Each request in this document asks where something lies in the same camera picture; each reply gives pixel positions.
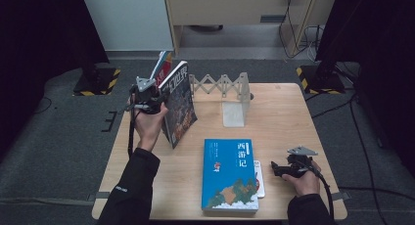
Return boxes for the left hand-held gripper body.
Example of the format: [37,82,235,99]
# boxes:
[127,75,163,115]

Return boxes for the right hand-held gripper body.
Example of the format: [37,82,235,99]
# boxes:
[279,145,319,179]

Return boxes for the dark illustrated magazine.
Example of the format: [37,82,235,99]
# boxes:
[158,60,199,151]

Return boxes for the white caterpillar picture book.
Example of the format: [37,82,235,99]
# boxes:
[253,158,266,200]

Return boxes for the portrait cover magazine red label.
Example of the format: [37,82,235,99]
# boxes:
[149,50,174,89]

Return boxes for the blue paperback book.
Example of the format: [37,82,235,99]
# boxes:
[201,138,260,214]

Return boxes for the grey expandable metal book rack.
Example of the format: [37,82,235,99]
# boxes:
[188,71,253,128]

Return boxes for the person's right hand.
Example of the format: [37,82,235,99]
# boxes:
[281,160,323,198]

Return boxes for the person's left hand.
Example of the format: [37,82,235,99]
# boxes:
[132,102,169,153]

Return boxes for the black stand with striped base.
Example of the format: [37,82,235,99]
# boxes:
[71,53,122,98]
[295,53,346,96]

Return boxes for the grey tape strip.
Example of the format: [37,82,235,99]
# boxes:
[86,191,112,203]
[330,191,352,202]

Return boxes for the white panel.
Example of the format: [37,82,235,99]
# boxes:
[79,0,175,53]

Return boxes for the light wooden cabinet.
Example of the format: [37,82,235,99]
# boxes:
[162,0,339,58]

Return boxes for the dark curtain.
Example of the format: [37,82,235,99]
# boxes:
[314,0,415,179]
[0,0,111,160]

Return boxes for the right hand-held gripper black cable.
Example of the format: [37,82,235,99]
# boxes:
[308,165,336,220]

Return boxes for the hand-held gripper black cable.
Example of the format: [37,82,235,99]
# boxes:
[126,93,137,158]
[308,165,336,220]

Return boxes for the left hand-held gripper black cable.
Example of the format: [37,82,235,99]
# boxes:
[126,93,137,158]

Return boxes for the black floor cable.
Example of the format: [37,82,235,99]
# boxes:
[304,91,359,120]
[31,96,54,115]
[337,185,415,202]
[348,99,382,225]

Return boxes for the white cables bundle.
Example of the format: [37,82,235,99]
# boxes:
[302,23,325,63]

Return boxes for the black hanging power cable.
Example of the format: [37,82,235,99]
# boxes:
[278,0,315,60]

